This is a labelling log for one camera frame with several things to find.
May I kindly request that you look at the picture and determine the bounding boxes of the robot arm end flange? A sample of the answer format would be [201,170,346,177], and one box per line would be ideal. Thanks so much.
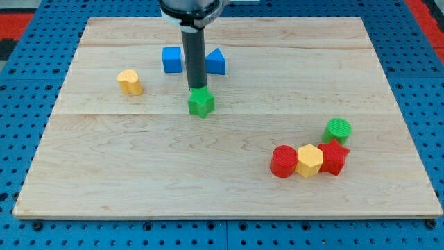
[159,0,230,33]

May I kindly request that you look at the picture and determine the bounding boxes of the green star block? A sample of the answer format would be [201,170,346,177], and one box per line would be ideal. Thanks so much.
[187,86,215,119]

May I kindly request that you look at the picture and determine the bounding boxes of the red circle block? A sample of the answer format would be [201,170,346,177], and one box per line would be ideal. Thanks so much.
[270,145,298,178]

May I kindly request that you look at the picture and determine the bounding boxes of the green circle block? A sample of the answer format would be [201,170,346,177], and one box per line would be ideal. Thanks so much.
[321,117,352,145]

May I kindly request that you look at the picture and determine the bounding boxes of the red star block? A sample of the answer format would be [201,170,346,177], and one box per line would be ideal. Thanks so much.
[318,139,350,176]

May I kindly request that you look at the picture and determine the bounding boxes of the blue triangle block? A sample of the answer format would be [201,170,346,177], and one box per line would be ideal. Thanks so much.
[205,48,226,75]

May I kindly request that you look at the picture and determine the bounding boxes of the blue cube block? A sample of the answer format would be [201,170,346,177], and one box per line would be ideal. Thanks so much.
[162,47,183,73]

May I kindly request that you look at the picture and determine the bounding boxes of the wooden board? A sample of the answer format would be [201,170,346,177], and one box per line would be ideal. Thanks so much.
[13,17,443,220]

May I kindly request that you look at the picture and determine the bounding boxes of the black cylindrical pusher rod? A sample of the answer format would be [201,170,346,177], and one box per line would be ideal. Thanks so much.
[182,28,207,89]

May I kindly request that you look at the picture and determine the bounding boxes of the yellow hexagon block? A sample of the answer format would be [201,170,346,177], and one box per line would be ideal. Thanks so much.
[295,144,323,178]

